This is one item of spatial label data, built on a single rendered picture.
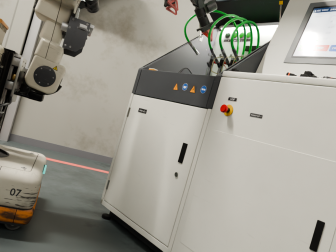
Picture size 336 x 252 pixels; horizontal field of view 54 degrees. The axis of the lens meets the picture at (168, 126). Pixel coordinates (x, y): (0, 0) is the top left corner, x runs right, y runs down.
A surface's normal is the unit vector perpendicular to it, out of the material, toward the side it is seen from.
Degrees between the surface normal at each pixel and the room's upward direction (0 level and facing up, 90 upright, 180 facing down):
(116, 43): 90
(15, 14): 90
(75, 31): 90
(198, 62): 90
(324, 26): 76
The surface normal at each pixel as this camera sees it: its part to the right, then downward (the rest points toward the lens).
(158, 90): -0.73, -0.21
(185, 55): 0.62, 0.18
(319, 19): -0.65, -0.43
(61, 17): 0.29, 0.09
